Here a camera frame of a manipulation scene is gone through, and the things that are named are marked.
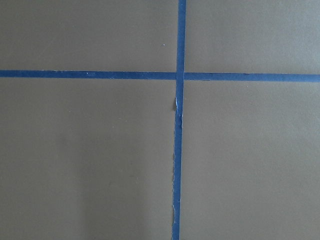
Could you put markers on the brown paper mat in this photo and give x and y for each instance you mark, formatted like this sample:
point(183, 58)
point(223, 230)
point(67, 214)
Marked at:
point(159, 119)

